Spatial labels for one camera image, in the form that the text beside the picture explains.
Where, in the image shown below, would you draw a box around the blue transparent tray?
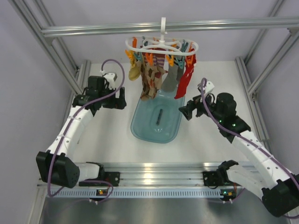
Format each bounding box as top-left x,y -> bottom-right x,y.
130,90 -> 185,144

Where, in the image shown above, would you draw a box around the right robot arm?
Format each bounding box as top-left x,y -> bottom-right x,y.
179,93 -> 299,217

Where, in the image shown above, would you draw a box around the red sock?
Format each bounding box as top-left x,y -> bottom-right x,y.
174,54 -> 197,99

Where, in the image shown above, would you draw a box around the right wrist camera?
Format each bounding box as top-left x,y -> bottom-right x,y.
203,81 -> 214,96

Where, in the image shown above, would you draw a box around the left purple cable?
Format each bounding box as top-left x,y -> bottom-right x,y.
47,59 -> 126,203

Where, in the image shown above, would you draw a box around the purple cable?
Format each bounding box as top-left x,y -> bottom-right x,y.
47,59 -> 126,203
199,77 -> 299,219

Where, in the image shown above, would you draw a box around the aluminium top crossbar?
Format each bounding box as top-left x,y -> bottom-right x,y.
41,16 -> 299,38

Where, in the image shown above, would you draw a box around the beige argyle sock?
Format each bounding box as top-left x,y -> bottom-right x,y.
146,66 -> 162,99
140,63 -> 156,101

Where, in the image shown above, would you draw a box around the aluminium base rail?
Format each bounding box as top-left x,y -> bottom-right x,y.
102,162 -> 220,188

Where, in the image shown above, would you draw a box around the white round clip hanger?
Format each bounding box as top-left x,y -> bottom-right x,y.
125,17 -> 199,56

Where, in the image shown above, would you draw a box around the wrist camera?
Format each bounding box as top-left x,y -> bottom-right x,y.
101,70 -> 117,90
203,81 -> 214,96

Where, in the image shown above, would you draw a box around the grey black striped sock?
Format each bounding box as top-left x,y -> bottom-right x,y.
162,59 -> 185,92

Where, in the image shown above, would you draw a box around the yellow sock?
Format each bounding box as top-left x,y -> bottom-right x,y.
128,59 -> 142,81

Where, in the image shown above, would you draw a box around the perforated cable duct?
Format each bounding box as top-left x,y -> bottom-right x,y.
46,189 -> 236,198

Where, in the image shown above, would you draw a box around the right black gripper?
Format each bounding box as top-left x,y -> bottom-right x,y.
179,91 -> 224,122

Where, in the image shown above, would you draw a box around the beige purple striped sock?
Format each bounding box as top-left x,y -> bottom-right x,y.
153,54 -> 168,78

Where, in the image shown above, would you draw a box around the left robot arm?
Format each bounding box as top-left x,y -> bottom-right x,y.
36,72 -> 127,188

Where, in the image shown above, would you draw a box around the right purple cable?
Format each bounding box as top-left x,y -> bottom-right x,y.
199,77 -> 299,219

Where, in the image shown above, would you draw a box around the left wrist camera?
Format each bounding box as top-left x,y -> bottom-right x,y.
101,70 -> 117,90

